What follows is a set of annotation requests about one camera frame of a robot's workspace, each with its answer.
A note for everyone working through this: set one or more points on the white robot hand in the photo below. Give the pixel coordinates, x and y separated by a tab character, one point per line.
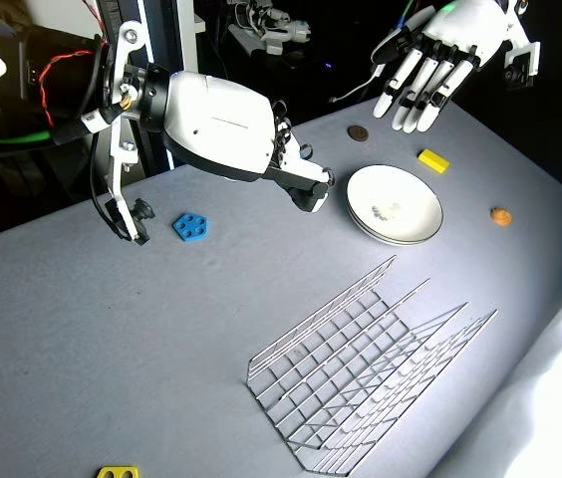
221	129
460	30

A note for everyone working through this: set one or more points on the spare white robot hand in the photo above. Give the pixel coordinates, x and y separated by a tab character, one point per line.
273	42

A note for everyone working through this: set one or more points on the white and black support column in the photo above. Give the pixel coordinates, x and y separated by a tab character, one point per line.
186	35

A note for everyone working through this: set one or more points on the blue pentagon block with holes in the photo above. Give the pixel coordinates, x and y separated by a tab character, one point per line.
177	226

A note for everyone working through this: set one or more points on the yellow rectangular block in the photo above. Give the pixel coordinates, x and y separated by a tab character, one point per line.
433	160

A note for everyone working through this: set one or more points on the brown round disc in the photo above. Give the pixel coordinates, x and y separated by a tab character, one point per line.
358	133

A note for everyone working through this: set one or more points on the orange spiral toy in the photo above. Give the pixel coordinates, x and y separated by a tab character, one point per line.
501	217

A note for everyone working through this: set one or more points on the grey table cloth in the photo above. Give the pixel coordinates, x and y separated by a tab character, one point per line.
111	323

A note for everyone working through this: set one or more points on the yellow block with holes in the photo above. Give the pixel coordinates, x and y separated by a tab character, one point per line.
104	472

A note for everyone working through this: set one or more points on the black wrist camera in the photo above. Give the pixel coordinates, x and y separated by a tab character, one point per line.
516	74
140	209

